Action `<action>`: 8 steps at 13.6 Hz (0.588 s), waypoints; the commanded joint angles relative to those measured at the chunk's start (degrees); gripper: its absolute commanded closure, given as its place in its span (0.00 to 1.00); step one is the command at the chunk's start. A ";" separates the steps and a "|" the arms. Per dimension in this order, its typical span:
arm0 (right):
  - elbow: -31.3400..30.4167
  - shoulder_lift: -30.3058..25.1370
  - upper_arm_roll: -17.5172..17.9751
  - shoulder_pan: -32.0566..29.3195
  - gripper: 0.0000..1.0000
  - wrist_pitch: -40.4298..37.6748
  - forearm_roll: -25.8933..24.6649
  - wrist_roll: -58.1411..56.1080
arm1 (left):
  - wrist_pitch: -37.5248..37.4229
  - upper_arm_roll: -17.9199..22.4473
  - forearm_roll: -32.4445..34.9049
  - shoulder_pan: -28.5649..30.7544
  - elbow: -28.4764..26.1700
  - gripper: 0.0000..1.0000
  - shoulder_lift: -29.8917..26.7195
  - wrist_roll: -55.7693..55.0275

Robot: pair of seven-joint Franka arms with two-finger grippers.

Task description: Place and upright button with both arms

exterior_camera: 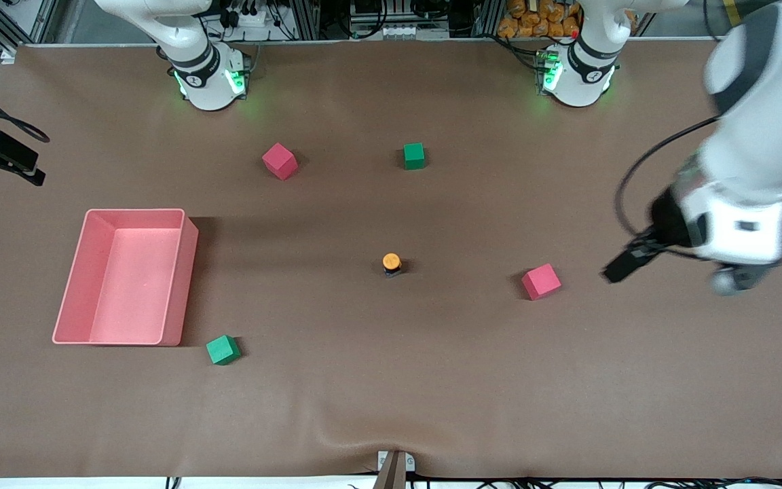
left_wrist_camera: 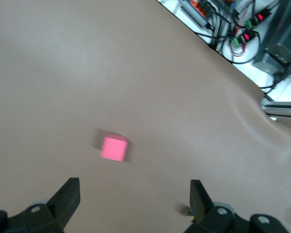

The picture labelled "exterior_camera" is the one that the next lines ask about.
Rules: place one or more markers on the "grey metal mounting plate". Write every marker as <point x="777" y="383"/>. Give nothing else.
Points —
<point x="409" y="464"/>

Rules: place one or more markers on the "pink foam cube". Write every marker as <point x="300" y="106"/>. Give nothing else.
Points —
<point x="279" y="161"/>
<point x="540" y="282"/>

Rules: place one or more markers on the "pile of orange bags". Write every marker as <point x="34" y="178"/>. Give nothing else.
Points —
<point x="533" y="20"/>

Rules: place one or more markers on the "aluminium rack post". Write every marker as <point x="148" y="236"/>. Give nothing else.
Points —
<point x="306" y="17"/>
<point x="486" y="17"/>

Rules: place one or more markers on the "white connector block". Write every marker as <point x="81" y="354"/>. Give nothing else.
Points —
<point x="404" y="32"/>

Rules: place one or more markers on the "green foam cube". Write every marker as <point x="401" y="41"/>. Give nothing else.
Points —
<point x="414" y="156"/>
<point x="221" y="350"/>

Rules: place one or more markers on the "white power strip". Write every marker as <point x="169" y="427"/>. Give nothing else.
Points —
<point x="252" y="19"/>

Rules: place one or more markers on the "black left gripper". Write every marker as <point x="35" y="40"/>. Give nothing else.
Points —
<point x="666" y="222"/>

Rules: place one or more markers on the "brown camera stand pole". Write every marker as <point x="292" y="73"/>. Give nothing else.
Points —
<point x="391" y="475"/>

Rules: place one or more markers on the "pink plastic tray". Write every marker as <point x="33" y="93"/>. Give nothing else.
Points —
<point x="133" y="312"/>

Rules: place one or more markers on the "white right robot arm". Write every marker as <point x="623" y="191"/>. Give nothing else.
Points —
<point x="208" y="88"/>

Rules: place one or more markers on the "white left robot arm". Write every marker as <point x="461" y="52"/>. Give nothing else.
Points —
<point x="764" y="136"/>

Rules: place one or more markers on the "brown table cloth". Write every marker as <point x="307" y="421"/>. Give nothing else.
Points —
<point x="391" y="380"/>

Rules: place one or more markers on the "orange capped black push button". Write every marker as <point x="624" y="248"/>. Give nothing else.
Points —
<point x="391" y="261"/>

